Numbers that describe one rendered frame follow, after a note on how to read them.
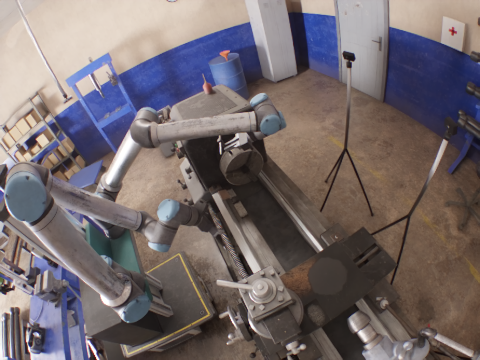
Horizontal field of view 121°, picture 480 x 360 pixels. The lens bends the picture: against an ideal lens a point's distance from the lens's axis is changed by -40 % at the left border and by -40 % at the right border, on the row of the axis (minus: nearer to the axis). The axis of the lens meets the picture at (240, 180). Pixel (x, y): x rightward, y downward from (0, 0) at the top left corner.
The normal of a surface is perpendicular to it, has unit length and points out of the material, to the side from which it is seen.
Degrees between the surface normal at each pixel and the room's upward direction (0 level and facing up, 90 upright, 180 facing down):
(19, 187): 83
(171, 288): 0
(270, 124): 91
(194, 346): 0
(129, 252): 0
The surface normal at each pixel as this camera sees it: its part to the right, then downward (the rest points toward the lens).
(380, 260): -0.24, -0.66
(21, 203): 0.77, 0.18
